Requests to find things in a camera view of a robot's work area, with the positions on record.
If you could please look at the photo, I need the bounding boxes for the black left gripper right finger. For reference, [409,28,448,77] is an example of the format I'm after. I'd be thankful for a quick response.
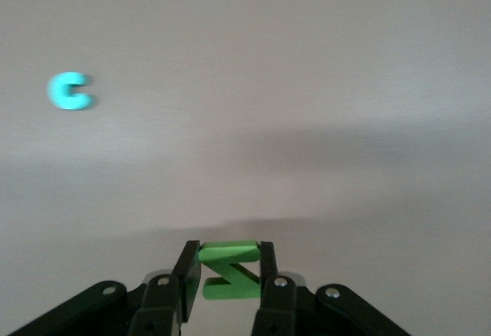
[251,240,411,336]

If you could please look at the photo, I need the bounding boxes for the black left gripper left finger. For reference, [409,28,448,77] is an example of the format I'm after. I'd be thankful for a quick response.
[7,239,203,336]

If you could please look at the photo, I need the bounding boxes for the green letter N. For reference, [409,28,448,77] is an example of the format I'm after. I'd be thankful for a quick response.
[198,239,262,301]

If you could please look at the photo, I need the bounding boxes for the table cover sheet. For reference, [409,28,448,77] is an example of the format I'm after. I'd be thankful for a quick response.
[0,0,491,336]

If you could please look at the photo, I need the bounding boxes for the teal letter C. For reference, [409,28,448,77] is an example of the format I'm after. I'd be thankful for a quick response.
[46,71,94,111]

